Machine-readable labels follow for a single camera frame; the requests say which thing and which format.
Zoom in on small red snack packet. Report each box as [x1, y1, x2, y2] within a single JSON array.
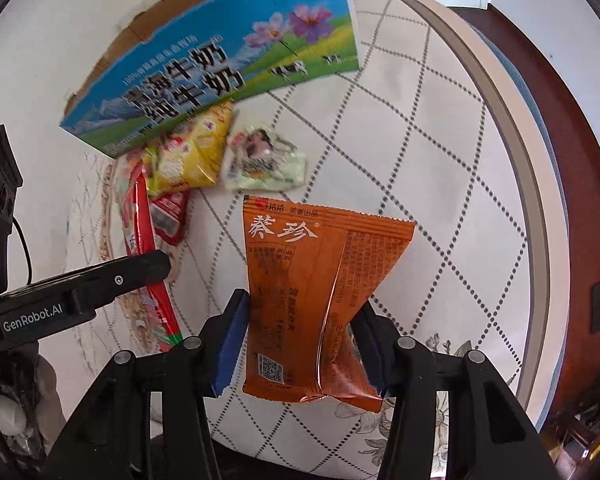
[[147, 190, 191, 246]]

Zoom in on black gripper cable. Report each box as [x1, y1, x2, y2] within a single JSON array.
[[10, 217, 33, 286]]

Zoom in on person's left hand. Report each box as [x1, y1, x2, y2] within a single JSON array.
[[0, 355, 67, 456]]

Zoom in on large red noodle bag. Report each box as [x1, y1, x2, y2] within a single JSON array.
[[115, 155, 183, 353]]

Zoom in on yellow cartoon snack bag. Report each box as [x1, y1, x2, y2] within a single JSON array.
[[142, 102, 233, 198]]

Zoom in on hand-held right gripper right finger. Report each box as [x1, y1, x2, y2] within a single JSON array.
[[350, 304, 556, 480]]

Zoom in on printed cardboard box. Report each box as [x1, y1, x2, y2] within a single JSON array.
[[60, 0, 361, 158]]

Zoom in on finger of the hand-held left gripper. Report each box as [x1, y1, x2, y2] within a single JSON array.
[[70, 250, 173, 312]]

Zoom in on bed with blue sheet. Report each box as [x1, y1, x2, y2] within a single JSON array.
[[445, 5, 581, 426]]

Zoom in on white diamond-pattern quilt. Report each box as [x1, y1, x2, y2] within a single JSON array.
[[65, 0, 576, 466]]

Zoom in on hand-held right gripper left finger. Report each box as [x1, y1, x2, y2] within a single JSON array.
[[42, 288, 251, 480]]

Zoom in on orange snack packet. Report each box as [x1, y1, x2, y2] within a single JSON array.
[[242, 195, 417, 413]]

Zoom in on small white-green snack packet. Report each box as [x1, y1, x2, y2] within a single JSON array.
[[222, 122, 306, 192]]

